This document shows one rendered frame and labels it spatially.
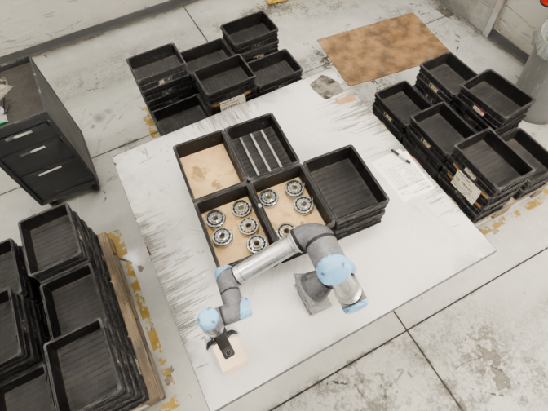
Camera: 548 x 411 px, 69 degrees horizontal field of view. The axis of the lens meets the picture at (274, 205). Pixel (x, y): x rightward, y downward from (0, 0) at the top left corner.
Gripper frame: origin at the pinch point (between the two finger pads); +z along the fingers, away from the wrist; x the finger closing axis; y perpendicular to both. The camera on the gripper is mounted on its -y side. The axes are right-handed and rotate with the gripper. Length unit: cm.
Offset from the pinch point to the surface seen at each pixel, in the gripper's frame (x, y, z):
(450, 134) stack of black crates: -199, 68, 49
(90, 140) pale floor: 39, 236, 87
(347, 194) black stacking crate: -88, 40, 4
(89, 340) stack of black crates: 65, 46, 38
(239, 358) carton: -2.7, -6.1, 9.7
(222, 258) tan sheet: -15.0, 38.3, 4.2
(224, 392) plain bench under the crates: 9.3, -14.4, 17.2
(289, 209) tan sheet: -57, 47, 4
